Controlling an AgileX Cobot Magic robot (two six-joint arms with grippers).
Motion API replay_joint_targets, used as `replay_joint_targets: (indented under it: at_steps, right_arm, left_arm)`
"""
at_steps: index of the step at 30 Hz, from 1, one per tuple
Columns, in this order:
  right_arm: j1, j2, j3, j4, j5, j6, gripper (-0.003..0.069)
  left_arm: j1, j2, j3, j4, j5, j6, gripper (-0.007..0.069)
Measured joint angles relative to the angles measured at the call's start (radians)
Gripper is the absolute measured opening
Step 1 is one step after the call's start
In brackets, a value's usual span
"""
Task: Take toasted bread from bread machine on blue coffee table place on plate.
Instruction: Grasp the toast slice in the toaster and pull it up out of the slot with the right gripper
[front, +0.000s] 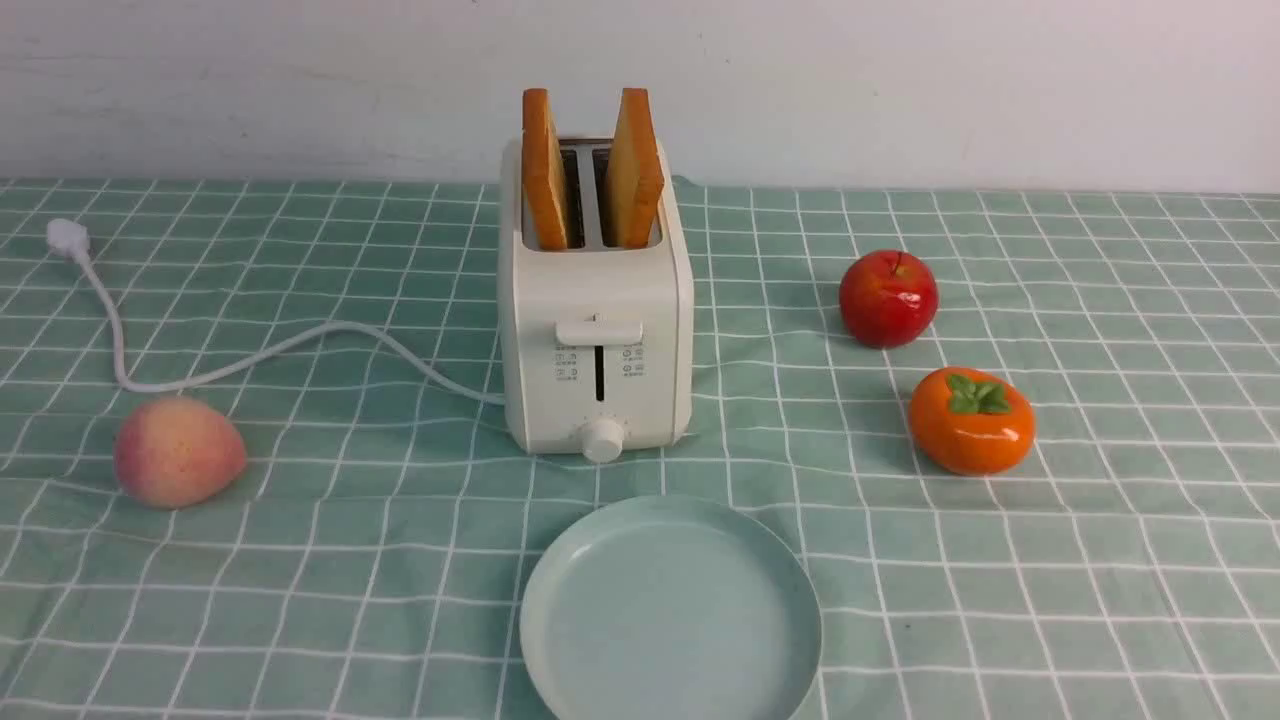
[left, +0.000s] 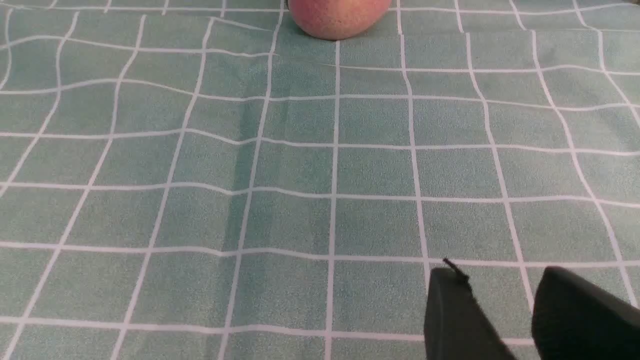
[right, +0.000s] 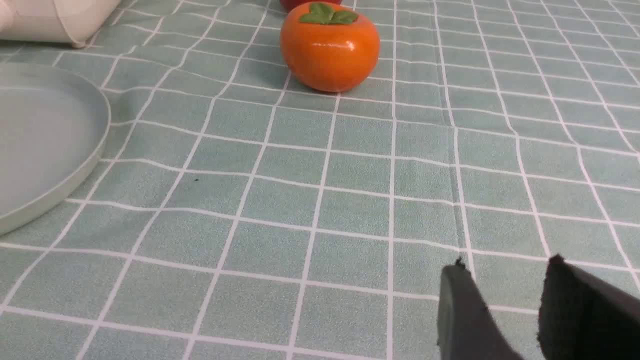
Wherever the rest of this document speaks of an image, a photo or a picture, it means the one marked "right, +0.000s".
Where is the light green round plate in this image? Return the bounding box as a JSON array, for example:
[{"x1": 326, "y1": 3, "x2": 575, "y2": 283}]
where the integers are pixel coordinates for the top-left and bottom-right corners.
[{"x1": 0, "y1": 63, "x2": 112, "y2": 235}]

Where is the white two-slot toaster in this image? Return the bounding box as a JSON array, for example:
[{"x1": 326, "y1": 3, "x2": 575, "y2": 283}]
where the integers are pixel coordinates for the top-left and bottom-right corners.
[{"x1": 0, "y1": 0, "x2": 121, "y2": 48}]

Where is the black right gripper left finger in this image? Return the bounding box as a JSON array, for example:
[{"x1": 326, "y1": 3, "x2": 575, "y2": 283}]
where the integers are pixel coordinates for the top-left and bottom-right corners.
[{"x1": 437, "y1": 258, "x2": 522, "y2": 360}]

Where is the orange persimmon with green leaf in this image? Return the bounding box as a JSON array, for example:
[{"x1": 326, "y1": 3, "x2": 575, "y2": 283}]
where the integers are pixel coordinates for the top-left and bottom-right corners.
[{"x1": 279, "y1": 1, "x2": 381, "y2": 93}]

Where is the red apple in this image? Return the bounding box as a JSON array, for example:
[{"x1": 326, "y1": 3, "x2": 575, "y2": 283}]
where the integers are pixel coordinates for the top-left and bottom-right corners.
[{"x1": 279, "y1": 0, "x2": 343, "y2": 13}]

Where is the green checkered tablecloth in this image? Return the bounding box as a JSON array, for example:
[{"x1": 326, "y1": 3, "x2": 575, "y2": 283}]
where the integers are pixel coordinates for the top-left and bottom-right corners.
[{"x1": 1, "y1": 0, "x2": 640, "y2": 360}]

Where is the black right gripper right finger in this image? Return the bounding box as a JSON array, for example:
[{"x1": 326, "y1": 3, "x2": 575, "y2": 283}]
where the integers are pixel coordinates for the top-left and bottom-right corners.
[{"x1": 537, "y1": 255, "x2": 640, "y2": 360}]

